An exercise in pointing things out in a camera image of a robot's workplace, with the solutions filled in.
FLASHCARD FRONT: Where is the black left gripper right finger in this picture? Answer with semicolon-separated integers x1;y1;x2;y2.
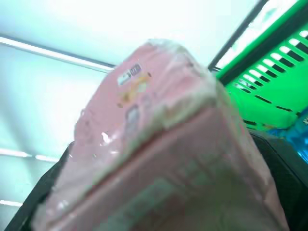
250;133;308;231

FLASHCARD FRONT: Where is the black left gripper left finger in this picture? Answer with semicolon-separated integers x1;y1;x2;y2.
4;141;77;231

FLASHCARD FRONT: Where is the pink plastic-wrapped package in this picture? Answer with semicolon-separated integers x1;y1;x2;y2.
30;38;292;231

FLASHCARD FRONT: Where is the green plastic basket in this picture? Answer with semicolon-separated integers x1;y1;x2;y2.
215;0;308;132

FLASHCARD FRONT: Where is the blue snack package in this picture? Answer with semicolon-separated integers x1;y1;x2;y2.
263;115;308;161

